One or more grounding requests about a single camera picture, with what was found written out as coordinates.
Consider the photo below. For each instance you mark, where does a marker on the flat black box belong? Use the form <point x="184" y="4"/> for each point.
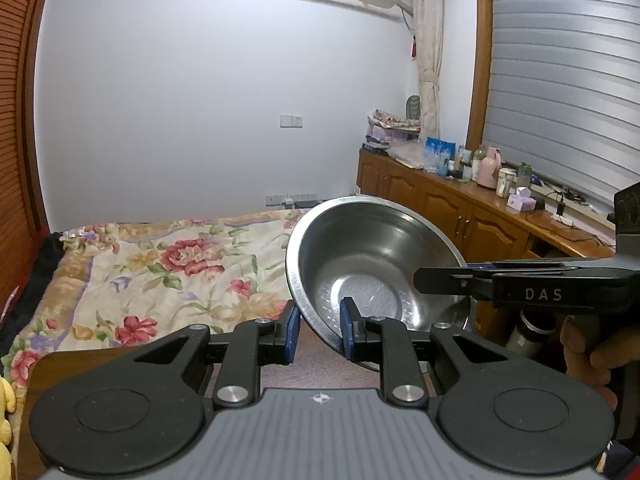
<point x="375" y="148"/>

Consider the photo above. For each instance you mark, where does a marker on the beige curtain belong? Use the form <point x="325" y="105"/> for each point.
<point x="427" y="60"/>

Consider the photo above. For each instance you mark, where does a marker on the person's right hand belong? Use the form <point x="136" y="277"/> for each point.
<point x="585" y="355"/>

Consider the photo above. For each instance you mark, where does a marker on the stack of printed boxes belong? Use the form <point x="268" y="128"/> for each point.
<point x="390" y="127"/>

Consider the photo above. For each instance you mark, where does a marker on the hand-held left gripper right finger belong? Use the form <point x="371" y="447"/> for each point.
<point x="346" y="330"/>

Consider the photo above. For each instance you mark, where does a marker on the floral blanket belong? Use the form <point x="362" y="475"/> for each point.
<point x="150" y="280"/>

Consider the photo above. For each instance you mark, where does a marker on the green lid bottle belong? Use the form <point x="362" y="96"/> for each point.
<point x="524" y="176"/>

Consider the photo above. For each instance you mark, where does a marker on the clear plastic bag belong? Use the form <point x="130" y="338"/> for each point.
<point x="407" y="155"/>

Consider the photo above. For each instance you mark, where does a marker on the row of wall sockets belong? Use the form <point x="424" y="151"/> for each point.
<point x="292" y="199"/>

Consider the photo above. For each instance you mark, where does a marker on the dark cloth pile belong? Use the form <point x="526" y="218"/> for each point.
<point x="35" y="270"/>

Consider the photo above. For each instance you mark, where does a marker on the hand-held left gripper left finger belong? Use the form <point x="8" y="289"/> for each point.
<point x="291" y="335"/>

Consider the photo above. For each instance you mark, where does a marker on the white wall switch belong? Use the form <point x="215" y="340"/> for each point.
<point x="291" y="120"/>

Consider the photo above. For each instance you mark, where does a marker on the pink thermos jug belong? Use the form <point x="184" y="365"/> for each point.
<point x="489" y="170"/>

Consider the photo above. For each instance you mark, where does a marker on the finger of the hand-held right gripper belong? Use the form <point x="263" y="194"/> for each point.
<point x="450" y="280"/>
<point x="540" y="265"/>

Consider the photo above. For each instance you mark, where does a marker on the grey window blind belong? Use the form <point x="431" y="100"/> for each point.
<point x="560" y="85"/>

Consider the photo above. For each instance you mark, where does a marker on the yellow plush toy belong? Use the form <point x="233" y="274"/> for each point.
<point x="5" y="410"/>

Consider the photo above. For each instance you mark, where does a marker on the wooden louvered wardrobe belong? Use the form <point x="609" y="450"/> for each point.
<point x="17" y="110"/>

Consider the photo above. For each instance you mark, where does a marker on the pink tissue box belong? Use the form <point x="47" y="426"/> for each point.
<point x="520" y="200"/>

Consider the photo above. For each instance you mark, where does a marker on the black power adapter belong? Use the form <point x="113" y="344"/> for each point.
<point x="560" y="210"/>

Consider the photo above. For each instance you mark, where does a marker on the stainless steel bowl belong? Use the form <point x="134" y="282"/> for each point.
<point x="380" y="250"/>

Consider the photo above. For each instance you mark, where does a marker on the white jar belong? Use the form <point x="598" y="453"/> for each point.
<point x="505" y="182"/>

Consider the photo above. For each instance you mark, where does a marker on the red hanging ornament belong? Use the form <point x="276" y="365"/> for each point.
<point x="414" y="49"/>

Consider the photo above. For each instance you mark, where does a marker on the wooden cabinet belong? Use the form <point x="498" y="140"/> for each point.
<point x="440" y="205"/>

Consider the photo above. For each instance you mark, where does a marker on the steel flask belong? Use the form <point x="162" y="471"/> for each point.
<point x="530" y="332"/>

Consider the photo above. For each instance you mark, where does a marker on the blue carton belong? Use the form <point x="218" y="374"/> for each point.
<point x="439" y="152"/>

